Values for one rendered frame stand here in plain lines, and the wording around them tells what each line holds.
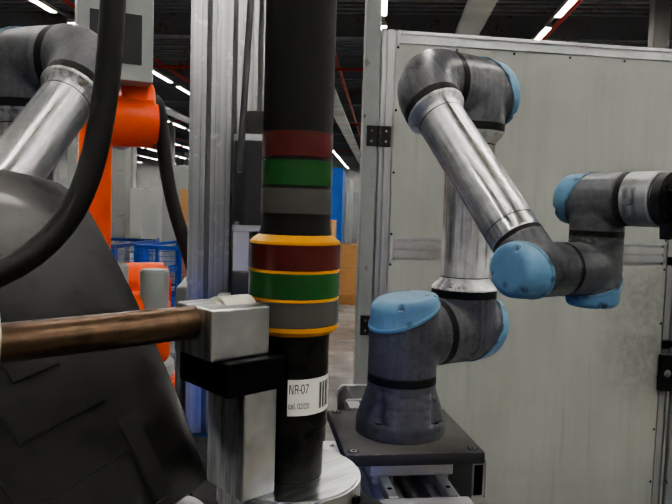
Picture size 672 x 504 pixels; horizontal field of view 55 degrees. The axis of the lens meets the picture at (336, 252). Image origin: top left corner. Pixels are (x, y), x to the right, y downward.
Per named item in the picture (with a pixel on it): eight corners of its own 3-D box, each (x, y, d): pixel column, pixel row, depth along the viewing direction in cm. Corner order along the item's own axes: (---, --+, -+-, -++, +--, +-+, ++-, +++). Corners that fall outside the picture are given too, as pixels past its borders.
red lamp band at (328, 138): (292, 155, 28) (292, 127, 28) (247, 158, 31) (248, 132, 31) (347, 160, 30) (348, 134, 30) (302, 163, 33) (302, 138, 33)
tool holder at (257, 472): (235, 564, 25) (240, 317, 25) (151, 501, 30) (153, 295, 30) (390, 499, 31) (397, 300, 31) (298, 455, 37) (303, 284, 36)
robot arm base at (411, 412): (349, 415, 117) (350, 361, 116) (430, 414, 119) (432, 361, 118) (364, 446, 102) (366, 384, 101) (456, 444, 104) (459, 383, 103)
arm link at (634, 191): (649, 169, 90) (614, 174, 85) (681, 168, 86) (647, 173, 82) (649, 222, 91) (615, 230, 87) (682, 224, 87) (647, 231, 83)
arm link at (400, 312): (352, 368, 111) (355, 290, 110) (412, 359, 119) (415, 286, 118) (396, 385, 101) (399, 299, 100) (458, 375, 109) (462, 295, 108)
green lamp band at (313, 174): (291, 185, 28) (292, 157, 28) (247, 185, 31) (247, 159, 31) (346, 188, 31) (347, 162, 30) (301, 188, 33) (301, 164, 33)
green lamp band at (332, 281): (286, 303, 28) (287, 275, 28) (230, 292, 31) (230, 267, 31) (358, 296, 31) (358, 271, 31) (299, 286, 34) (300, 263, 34)
